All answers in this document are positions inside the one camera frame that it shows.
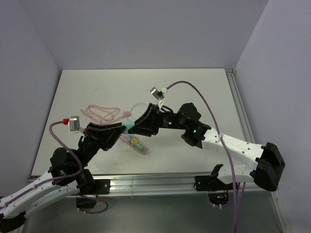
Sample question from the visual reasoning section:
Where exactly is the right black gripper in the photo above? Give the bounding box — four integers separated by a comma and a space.
128, 103, 188, 137

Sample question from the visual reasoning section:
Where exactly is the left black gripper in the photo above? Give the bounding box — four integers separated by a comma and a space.
75, 122, 127, 169

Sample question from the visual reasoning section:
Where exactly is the pink power strip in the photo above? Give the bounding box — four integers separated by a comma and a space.
120, 134, 148, 154

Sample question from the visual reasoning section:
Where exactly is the yellow charger plug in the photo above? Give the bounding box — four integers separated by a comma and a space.
130, 136, 139, 147

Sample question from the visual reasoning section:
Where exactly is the teal charger plug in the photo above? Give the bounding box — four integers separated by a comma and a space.
121, 121, 135, 134

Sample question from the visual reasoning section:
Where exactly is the blue charger plug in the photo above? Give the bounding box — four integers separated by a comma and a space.
126, 134, 134, 142

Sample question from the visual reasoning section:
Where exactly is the green charger plug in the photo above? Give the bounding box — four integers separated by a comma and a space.
135, 141, 144, 151

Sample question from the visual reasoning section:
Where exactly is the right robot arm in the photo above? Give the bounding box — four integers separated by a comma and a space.
128, 103, 285, 192

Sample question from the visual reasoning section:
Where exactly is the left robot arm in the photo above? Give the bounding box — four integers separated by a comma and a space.
0, 118, 126, 233

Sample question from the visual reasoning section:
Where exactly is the pink power plug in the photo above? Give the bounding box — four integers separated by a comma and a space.
122, 111, 131, 118

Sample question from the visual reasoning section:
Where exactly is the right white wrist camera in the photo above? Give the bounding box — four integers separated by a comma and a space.
150, 87, 168, 109

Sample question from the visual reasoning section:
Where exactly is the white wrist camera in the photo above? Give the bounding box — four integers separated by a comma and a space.
150, 87, 168, 109
63, 116, 84, 136

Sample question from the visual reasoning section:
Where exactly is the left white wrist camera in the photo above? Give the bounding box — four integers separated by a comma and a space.
63, 116, 84, 136

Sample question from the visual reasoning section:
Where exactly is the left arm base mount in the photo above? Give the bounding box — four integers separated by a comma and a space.
75, 179, 111, 215

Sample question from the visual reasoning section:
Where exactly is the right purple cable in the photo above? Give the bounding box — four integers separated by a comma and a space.
166, 81, 246, 233

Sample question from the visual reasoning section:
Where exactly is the front aluminium rail frame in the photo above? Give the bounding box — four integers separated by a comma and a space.
14, 169, 292, 233

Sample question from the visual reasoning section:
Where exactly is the aluminium rail frame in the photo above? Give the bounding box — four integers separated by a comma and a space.
14, 169, 292, 233
225, 69, 255, 143

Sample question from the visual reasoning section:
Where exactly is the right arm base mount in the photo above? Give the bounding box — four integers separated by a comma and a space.
193, 175, 233, 207

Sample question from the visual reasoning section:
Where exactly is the right aluminium rail frame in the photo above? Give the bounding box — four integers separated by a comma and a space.
225, 69, 255, 143

